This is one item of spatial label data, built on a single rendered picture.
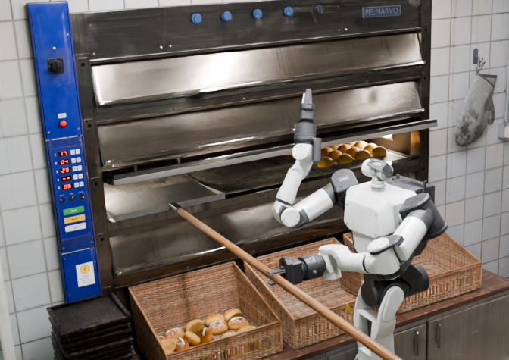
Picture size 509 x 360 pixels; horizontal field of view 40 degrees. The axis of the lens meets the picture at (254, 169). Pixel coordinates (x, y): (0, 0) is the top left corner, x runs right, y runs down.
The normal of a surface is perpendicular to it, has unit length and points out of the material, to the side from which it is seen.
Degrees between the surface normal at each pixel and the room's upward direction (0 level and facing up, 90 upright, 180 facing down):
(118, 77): 69
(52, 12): 90
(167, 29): 90
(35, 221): 90
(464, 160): 90
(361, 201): 45
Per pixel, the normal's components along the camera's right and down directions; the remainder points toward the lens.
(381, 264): -0.07, 0.32
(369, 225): -0.83, 0.19
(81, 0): 0.48, 0.22
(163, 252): 0.44, -0.13
